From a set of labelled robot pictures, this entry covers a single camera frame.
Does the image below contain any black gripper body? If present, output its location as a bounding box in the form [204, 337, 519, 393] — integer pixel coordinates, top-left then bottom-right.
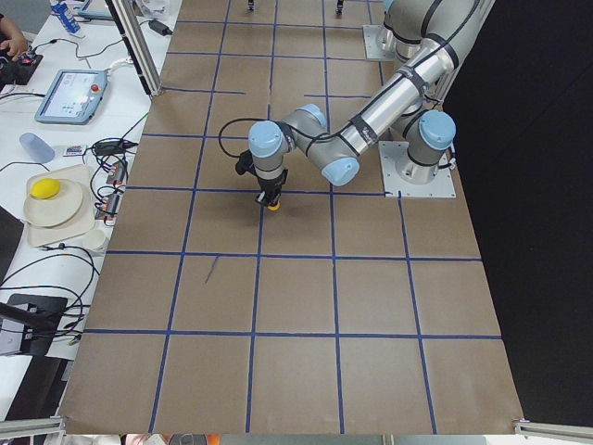
[254, 167, 288, 195]

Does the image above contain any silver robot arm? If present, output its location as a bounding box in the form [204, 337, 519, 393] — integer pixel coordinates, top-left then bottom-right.
[235, 0, 480, 209]
[384, 0, 439, 61]

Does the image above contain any black monitor stand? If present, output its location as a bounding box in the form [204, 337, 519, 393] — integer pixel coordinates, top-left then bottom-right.
[1, 293, 68, 357]

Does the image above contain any brown paper table mat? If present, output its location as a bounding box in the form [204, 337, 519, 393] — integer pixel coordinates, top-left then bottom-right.
[60, 1, 522, 434]

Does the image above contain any beige tray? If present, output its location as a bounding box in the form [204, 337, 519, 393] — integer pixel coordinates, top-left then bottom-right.
[23, 164, 95, 248]

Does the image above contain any beige plate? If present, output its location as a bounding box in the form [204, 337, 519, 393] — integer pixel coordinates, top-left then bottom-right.
[23, 180, 83, 227]

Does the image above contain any black power adapter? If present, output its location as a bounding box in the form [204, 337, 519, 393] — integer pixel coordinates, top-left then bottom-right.
[148, 19, 172, 36]

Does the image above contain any blue teach pendant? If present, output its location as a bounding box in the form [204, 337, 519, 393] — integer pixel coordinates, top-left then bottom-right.
[34, 70, 107, 125]
[75, 0, 113, 21]

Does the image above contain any yellow lemon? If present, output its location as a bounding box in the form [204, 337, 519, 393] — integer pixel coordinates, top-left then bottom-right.
[30, 178, 61, 199]

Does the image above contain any blue plastic cup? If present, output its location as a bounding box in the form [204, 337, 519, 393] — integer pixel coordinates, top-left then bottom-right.
[19, 133, 55, 163]

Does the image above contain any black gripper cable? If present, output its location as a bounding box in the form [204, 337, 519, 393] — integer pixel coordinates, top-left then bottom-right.
[218, 118, 279, 161]

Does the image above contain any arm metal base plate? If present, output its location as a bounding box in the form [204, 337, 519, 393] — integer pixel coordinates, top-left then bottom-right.
[378, 141, 456, 198]
[362, 24, 396, 61]

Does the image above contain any aluminium frame post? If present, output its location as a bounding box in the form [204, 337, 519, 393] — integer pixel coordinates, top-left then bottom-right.
[106, 0, 162, 96]

